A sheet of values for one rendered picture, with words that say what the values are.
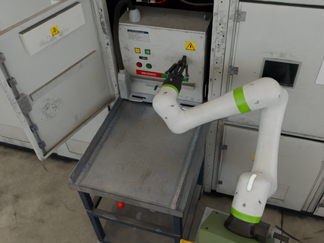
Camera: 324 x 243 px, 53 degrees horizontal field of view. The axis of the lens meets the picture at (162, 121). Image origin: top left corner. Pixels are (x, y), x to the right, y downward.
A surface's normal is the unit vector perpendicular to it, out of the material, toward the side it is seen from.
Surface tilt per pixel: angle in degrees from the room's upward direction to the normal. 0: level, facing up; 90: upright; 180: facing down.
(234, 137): 90
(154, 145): 0
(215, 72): 90
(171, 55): 90
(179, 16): 0
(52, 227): 0
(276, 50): 90
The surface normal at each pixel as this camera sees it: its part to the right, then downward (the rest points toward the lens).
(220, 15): -0.30, 0.69
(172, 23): -0.05, -0.71
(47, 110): 0.81, 0.38
